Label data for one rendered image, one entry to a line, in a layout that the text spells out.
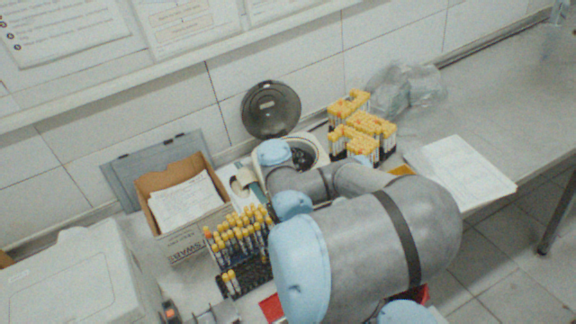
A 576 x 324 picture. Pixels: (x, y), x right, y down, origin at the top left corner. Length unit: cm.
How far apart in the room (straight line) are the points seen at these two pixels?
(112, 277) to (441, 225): 73
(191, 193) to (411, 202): 105
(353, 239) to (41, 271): 82
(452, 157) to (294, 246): 113
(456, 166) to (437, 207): 101
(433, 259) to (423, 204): 6
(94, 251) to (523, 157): 133
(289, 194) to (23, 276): 63
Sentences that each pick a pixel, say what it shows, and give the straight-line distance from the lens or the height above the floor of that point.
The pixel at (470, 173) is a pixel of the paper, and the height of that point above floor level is 89.
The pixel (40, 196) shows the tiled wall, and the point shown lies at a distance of 151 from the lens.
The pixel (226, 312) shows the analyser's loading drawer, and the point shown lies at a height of 92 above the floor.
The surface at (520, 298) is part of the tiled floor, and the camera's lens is 229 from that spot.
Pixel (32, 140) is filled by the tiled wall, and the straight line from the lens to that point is 139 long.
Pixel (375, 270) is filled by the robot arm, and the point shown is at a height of 153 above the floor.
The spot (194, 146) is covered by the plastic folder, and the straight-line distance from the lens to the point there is 145.
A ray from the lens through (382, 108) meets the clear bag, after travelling 163.
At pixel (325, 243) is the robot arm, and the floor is 156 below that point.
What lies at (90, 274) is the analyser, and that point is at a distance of 103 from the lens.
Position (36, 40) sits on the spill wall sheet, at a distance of 127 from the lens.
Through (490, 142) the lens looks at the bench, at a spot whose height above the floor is 87.
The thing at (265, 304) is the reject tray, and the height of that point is 88.
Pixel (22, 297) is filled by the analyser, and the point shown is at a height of 117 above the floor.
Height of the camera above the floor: 190
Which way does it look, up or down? 42 degrees down
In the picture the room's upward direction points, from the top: 10 degrees counter-clockwise
